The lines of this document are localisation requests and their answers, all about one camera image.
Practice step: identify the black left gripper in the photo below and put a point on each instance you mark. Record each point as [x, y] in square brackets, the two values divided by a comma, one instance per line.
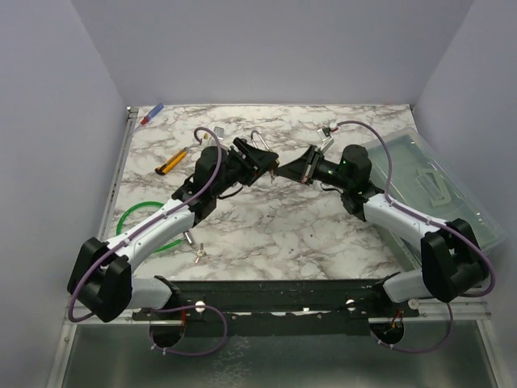
[257, 162]

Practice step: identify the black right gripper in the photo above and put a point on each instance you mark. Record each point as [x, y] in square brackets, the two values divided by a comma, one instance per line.
[304, 168]

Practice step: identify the brass padlock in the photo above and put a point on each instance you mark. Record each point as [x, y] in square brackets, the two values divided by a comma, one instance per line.
[258, 141]

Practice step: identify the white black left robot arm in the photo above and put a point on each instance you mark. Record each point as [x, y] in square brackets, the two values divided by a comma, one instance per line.
[102, 278]

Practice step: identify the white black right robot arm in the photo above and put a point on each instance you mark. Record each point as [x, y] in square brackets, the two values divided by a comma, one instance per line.
[451, 262]

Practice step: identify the yellow black utility knife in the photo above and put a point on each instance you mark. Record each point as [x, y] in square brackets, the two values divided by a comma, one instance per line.
[172, 162]

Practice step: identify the small wing bolt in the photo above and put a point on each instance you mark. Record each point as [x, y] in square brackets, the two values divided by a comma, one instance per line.
[200, 253]

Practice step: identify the blue red screwdriver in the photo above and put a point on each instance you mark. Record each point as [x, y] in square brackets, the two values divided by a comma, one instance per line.
[151, 114]

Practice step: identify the clear plastic storage box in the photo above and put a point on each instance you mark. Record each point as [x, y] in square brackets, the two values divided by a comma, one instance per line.
[423, 181]

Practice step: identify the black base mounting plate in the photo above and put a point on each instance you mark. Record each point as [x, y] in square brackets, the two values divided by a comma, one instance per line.
[294, 307]

